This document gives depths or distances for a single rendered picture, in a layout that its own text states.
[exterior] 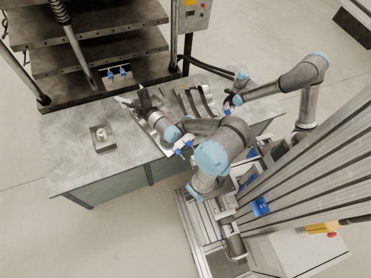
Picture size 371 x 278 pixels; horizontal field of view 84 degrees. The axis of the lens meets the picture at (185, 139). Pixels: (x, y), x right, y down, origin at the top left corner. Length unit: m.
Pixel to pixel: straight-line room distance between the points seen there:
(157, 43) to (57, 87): 0.96
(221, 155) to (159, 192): 1.72
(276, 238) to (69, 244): 1.88
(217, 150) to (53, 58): 1.68
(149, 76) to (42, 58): 0.86
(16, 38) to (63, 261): 1.85
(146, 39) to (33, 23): 0.82
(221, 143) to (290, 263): 0.69
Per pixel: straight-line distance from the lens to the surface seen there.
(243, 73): 1.47
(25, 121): 3.21
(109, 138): 1.64
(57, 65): 1.99
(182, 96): 1.73
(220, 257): 2.10
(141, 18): 1.85
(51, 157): 1.80
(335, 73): 4.28
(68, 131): 1.86
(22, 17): 2.07
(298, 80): 1.12
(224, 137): 0.68
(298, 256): 1.18
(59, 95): 2.13
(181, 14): 1.98
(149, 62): 2.23
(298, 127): 1.41
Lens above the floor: 2.26
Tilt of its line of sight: 61 degrees down
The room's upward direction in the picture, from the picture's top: 9 degrees clockwise
